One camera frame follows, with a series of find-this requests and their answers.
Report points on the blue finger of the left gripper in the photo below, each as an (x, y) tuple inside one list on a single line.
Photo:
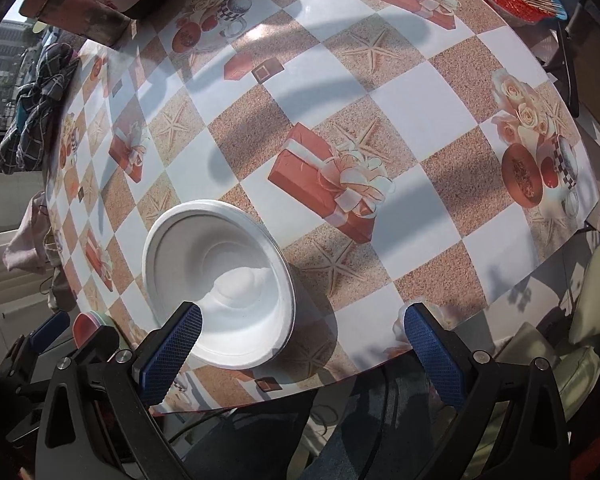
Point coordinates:
[(49, 331)]

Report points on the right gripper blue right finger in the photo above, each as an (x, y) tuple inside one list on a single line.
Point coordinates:
[(443, 355)]

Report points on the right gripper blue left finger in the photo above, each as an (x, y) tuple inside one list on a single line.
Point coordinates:
[(163, 352)]

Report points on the white bowl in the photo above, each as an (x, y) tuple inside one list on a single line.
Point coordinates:
[(216, 256)]

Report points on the pink rectangular plate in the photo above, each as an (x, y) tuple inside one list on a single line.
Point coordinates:
[(86, 324)]

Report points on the beige cloth bag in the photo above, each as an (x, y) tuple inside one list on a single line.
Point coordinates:
[(26, 251)]

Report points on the green padded stool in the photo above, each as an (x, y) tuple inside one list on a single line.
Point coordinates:
[(514, 424)]

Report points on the plaid dark cloth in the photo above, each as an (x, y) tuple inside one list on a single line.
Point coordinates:
[(24, 144)]

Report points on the patterned tablecloth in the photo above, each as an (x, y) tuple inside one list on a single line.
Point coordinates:
[(395, 150)]

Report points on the folding chair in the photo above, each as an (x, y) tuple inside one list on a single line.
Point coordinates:
[(577, 60)]

